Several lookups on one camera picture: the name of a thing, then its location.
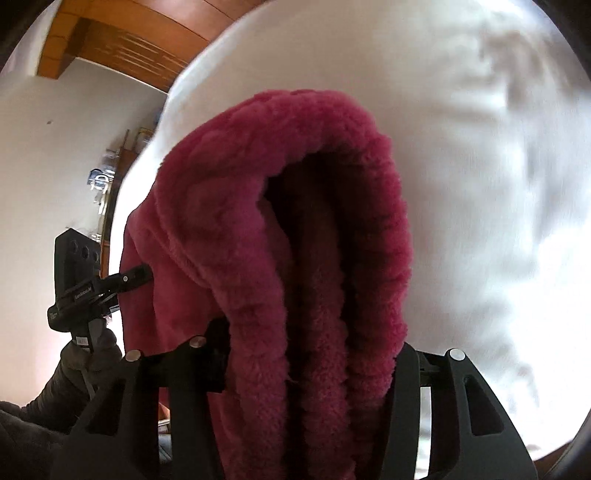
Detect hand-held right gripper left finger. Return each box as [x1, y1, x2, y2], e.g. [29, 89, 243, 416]
[50, 318, 232, 480]

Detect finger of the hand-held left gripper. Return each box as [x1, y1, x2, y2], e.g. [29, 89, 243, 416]
[99, 263, 153, 296]

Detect pink fleece pants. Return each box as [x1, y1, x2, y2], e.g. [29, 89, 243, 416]
[119, 90, 413, 480]

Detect person's left hand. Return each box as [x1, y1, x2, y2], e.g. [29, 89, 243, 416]
[60, 325, 124, 386]

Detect wooden desk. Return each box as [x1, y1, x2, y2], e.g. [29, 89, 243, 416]
[90, 128, 158, 252]

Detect person's left forearm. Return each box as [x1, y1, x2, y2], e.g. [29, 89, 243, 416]
[0, 369, 95, 480]

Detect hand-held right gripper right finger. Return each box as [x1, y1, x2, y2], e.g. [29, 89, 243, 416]
[379, 342, 539, 480]

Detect wooden wardrobe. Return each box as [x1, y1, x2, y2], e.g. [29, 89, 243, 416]
[36, 0, 266, 93]

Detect white duvet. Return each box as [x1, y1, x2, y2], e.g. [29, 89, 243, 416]
[108, 0, 591, 462]

